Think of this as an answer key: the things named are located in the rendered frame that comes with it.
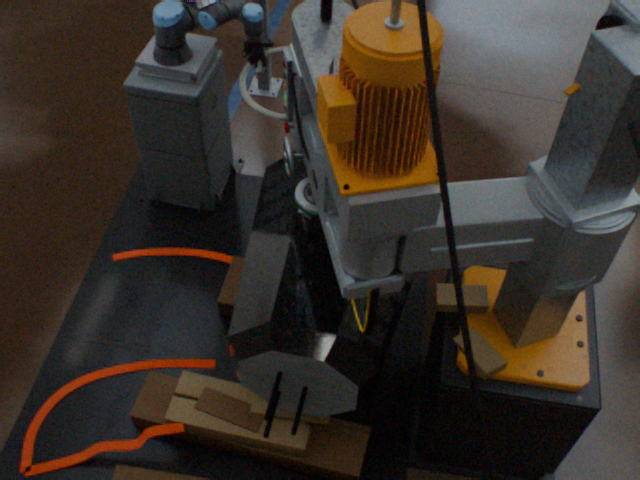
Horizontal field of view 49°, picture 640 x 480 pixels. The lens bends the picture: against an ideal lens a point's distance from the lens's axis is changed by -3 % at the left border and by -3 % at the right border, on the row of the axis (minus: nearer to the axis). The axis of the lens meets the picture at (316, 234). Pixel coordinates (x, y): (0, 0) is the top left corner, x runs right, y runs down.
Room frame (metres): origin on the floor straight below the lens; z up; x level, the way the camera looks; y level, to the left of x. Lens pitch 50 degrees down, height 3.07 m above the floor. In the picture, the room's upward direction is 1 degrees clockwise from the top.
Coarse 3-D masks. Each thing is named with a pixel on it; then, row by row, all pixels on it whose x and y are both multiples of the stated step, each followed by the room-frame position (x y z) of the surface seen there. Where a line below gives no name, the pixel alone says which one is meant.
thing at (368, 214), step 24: (312, 0) 2.14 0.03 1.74; (336, 0) 2.14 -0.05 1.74; (312, 24) 2.00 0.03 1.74; (336, 24) 2.00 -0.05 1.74; (312, 48) 1.86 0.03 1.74; (336, 48) 1.87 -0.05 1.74; (312, 72) 1.74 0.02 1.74; (336, 72) 1.74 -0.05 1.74; (312, 96) 1.70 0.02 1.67; (336, 192) 1.33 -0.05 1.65; (384, 192) 1.25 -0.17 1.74; (408, 192) 1.25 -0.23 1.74; (432, 192) 1.25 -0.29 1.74; (360, 216) 1.21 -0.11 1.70; (384, 216) 1.22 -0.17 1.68; (408, 216) 1.24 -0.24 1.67; (432, 216) 1.25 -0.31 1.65
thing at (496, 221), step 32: (448, 192) 1.47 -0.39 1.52; (480, 192) 1.47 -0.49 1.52; (512, 192) 1.47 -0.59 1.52; (480, 224) 1.35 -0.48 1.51; (512, 224) 1.36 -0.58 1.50; (544, 224) 1.38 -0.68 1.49; (608, 224) 1.34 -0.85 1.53; (416, 256) 1.32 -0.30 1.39; (448, 256) 1.34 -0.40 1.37; (480, 256) 1.35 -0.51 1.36; (512, 256) 1.37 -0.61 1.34; (544, 256) 1.35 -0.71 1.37; (576, 256) 1.32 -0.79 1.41; (608, 256) 1.35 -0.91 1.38
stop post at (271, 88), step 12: (264, 0) 3.79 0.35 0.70; (264, 12) 3.79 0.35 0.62; (264, 24) 3.79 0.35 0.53; (264, 36) 3.79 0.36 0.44; (264, 48) 3.79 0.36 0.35; (264, 72) 3.79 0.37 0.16; (252, 84) 3.85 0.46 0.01; (264, 84) 3.79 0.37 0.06; (276, 84) 3.85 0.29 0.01; (276, 96) 3.73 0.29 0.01
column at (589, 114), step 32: (608, 32) 1.54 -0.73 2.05; (608, 64) 1.45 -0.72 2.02; (576, 96) 1.51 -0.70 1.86; (608, 96) 1.42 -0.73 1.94; (576, 128) 1.48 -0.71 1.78; (608, 128) 1.38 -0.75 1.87; (576, 160) 1.43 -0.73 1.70; (608, 160) 1.38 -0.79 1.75; (576, 192) 1.39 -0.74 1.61; (608, 192) 1.40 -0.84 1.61; (512, 288) 1.48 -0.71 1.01; (512, 320) 1.43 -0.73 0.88; (544, 320) 1.39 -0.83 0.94
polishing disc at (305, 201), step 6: (306, 180) 2.10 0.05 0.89; (300, 186) 2.07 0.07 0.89; (306, 186) 2.07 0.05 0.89; (300, 192) 2.03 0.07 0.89; (306, 192) 2.03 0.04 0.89; (300, 198) 2.00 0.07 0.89; (306, 198) 2.00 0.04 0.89; (300, 204) 1.97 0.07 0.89; (306, 204) 1.97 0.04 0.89; (312, 204) 1.97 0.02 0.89; (312, 210) 1.93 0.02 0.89
